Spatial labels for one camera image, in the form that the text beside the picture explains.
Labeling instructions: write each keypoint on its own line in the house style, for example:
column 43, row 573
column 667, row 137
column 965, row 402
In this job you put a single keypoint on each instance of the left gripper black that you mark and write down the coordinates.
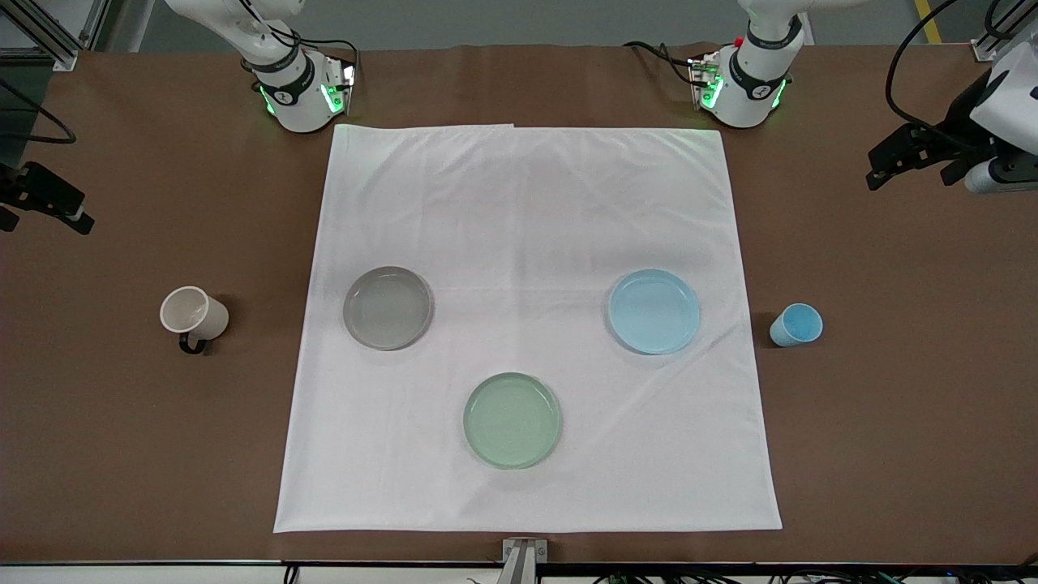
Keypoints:
column 962, row 120

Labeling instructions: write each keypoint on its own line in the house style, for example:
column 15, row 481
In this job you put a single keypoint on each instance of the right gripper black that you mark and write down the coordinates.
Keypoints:
column 31, row 189

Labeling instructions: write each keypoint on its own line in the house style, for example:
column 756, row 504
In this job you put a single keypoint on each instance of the blue cup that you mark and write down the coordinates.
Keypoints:
column 796, row 324

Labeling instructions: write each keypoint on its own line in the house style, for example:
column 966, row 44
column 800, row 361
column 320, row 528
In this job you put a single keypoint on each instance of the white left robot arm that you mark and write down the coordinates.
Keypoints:
column 750, row 89

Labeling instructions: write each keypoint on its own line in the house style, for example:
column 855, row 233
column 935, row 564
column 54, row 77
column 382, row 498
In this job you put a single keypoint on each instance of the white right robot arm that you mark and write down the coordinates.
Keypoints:
column 296, row 105

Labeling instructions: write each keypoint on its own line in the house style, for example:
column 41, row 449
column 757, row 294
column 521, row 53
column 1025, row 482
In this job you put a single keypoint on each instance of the blue plate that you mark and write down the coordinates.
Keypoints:
column 654, row 311

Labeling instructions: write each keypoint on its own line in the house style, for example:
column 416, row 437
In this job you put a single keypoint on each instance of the gray plate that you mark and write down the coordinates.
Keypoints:
column 388, row 308

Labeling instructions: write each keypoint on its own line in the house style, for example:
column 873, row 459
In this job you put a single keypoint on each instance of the green plate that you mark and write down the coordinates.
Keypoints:
column 512, row 420

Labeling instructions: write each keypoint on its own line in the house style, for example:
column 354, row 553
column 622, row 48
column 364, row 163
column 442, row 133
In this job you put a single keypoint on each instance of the white cloth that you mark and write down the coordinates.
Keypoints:
column 527, row 324

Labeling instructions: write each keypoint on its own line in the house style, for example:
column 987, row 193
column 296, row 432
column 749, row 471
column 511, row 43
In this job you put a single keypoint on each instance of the aluminium frame profile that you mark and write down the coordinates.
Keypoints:
column 996, row 40
column 49, row 36

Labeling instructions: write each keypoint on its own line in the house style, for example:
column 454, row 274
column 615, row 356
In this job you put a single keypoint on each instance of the metal table edge bracket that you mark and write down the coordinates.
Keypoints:
column 524, row 556

